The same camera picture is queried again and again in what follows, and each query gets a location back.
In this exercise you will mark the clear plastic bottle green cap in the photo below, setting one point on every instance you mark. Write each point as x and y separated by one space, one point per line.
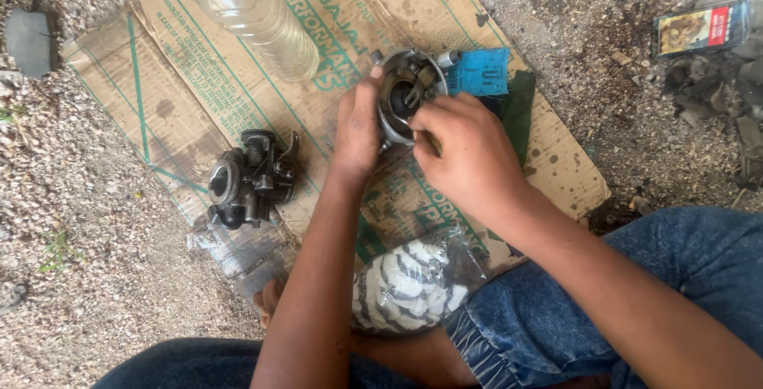
256 16

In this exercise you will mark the person's blue jeans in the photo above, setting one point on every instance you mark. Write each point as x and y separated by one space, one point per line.
596 293

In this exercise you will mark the printed cardboard packet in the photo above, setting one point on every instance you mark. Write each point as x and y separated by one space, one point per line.
702 28

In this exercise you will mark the person's bare foot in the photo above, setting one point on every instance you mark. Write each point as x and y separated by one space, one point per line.
269 304

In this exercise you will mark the dark metal carburetor body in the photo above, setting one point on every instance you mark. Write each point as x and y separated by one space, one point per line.
250 180

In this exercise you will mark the heap of grey rubble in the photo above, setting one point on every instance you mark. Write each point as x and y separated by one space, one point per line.
724 97

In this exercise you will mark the crumpled clear plastic wrapper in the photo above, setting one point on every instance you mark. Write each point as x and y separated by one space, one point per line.
241 255

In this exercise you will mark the silver carburetor float bowl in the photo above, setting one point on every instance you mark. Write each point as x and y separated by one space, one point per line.
407 92

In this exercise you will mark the flat grey stone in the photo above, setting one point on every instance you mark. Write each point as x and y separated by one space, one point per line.
28 41

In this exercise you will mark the striped cloth in plastic bag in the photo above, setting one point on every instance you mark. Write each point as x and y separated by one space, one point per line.
411 285

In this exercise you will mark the flattened brown cardboard sheet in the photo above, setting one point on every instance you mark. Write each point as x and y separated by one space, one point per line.
250 79

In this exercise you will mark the dark green cloth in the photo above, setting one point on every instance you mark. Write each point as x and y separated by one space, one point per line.
517 116

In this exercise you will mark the person's left hand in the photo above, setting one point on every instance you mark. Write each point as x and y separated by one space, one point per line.
357 124

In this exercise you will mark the person's right hand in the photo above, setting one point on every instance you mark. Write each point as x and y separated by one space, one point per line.
471 156

